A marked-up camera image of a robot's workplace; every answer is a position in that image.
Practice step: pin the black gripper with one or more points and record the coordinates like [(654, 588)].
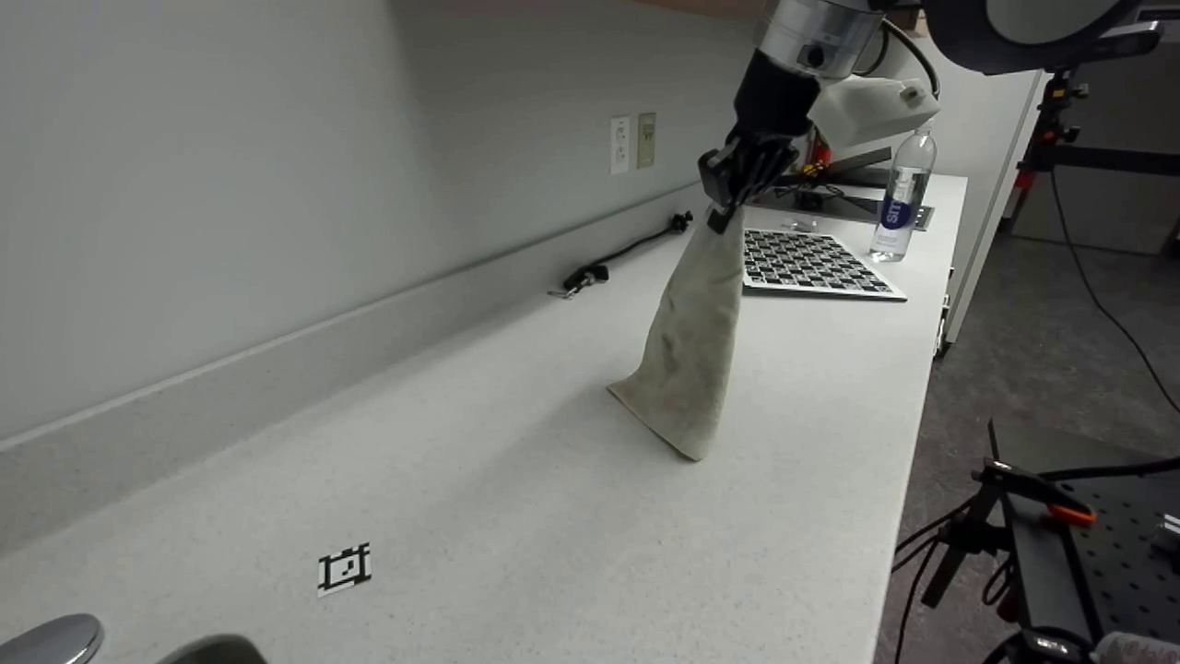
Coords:
[(772, 103)]

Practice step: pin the cream white cloth towel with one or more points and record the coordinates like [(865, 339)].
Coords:
[(689, 355)]

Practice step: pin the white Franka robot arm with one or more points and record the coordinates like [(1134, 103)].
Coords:
[(1044, 23)]

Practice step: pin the thin black rod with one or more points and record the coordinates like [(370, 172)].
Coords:
[(627, 248)]

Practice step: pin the black white calibration checkerboard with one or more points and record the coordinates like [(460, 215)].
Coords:
[(817, 263)]

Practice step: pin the folded black tripod legs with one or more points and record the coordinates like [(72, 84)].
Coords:
[(850, 189)]

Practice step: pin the clear plastic water bottle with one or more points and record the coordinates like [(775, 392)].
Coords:
[(906, 203)]

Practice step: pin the black tripod with orange clip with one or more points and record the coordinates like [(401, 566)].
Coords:
[(1044, 566)]

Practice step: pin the small black white marker tag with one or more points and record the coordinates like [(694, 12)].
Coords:
[(343, 566)]

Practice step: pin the black perforated breadboard table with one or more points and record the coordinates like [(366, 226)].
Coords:
[(1137, 566)]

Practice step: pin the beige wall switch plate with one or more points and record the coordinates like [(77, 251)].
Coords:
[(647, 138)]

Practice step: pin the white wall outlet plate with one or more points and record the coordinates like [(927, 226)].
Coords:
[(620, 144)]

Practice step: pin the black red camera stand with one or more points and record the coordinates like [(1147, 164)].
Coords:
[(1108, 155)]

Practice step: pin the black camera on stand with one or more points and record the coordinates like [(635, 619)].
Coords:
[(1129, 38)]

